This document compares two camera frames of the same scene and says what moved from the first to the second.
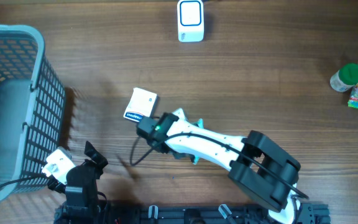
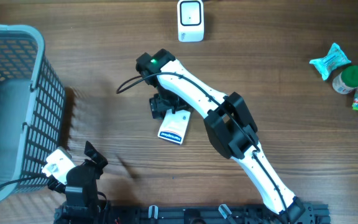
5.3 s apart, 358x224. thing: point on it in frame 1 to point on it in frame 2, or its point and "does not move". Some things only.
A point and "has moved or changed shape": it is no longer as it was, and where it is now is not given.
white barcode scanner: x=191 y=20 does not move
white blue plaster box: x=142 y=104 has moved or changed shape
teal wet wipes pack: x=193 y=158 to x=335 y=58
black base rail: x=77 y=213 does not move
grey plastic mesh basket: x=22 y=105 does not move
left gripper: x=97 y=158 does not move
